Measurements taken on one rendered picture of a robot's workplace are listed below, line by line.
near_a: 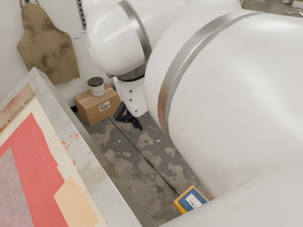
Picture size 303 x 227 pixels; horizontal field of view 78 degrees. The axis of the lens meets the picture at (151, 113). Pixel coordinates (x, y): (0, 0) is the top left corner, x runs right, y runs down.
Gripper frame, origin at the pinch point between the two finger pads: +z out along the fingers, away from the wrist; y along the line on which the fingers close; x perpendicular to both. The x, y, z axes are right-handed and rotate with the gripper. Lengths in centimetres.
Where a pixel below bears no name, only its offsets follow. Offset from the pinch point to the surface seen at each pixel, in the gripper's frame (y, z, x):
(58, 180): -23.9, -6.0, -2.8
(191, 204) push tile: -3, 53, -12
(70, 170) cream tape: -21.0, -6.8, -3.1
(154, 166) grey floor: 5, 157, 59
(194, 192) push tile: 2, 55, -9
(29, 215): -31.9, -3.9, -3.2
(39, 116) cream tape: -21.6, -6.6, 16.4
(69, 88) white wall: -12, 110, 200
